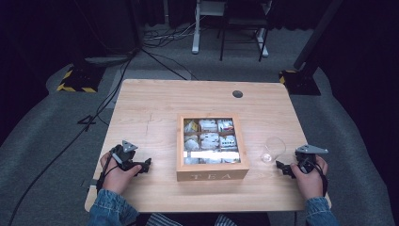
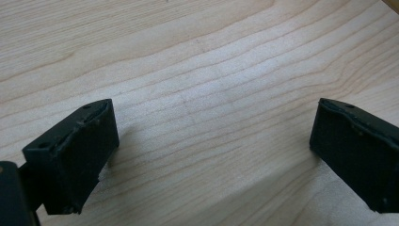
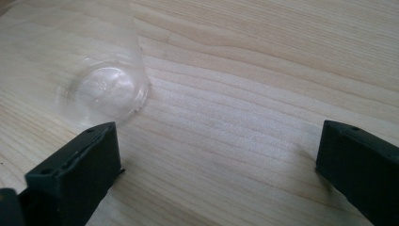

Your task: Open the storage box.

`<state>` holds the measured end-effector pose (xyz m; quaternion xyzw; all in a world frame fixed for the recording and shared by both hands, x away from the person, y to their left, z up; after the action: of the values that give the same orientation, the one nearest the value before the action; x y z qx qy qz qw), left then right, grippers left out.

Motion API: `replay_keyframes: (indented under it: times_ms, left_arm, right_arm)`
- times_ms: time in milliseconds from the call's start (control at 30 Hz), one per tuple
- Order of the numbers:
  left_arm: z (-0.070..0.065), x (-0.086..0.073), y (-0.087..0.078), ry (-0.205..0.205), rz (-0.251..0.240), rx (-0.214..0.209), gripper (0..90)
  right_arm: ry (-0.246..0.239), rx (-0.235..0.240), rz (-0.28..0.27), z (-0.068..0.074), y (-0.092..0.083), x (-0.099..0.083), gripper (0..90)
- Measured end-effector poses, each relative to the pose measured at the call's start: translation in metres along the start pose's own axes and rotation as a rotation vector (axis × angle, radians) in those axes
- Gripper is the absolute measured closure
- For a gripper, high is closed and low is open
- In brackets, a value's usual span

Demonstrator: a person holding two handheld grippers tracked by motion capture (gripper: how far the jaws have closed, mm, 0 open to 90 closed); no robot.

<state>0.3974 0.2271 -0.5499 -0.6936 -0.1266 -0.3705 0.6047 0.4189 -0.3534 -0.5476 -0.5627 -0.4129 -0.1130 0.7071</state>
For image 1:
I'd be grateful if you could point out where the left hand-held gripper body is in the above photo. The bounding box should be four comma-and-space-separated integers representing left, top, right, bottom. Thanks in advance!
109, 139, 149, 173

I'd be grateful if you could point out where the person's left hand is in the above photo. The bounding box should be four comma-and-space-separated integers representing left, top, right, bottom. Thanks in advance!
100, 152, 143, 196

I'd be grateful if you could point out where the person's right hand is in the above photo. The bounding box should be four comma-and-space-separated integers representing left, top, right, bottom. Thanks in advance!
289, 155, 329, 201

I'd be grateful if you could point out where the white desk frame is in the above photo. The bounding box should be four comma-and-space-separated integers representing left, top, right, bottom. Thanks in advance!
191, 0, 270, 58

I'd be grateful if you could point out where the yellow-black striped stand base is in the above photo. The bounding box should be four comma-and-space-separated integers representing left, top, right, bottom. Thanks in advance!
278, 69, 322, 96
56, 65, 106, 94

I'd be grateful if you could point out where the group of tea bags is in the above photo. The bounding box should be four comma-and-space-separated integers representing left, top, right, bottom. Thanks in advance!
183, 118, 241, 165

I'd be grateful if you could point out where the black floor cable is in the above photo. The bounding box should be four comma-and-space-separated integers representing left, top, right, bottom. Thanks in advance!
7, 50, 139, 226

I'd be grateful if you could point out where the bundle of floor cables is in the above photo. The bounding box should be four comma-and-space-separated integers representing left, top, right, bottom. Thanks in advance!
142, 18, 201, 81

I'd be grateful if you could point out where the clear glass cup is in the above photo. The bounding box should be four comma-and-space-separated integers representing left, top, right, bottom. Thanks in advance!
260, 137, 287, 165

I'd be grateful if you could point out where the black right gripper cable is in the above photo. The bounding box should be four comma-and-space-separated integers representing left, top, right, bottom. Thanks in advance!
313, 161, 329, 198

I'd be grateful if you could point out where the black slanted stand pole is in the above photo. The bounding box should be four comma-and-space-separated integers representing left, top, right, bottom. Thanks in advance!
293, 0, 343, 72

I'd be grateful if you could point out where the person's striped clothing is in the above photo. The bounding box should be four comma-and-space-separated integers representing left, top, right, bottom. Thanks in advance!
145, 213, 238, 226

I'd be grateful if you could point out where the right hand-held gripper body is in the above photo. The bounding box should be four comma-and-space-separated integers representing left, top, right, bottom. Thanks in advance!
294, 143, 329, 175

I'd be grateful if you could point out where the black chair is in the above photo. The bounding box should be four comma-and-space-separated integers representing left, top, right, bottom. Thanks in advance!
218, 0, 273, 63

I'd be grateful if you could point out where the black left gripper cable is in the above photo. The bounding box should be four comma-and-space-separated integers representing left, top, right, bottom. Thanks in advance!
95, 152, 121, 193

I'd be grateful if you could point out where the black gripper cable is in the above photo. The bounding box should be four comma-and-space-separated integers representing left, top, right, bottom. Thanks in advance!
95, 152, 121, 193
313, 161, 329, 198

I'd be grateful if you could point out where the wooden tea box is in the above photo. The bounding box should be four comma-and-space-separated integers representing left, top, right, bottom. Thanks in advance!
176, 112, 251, 183

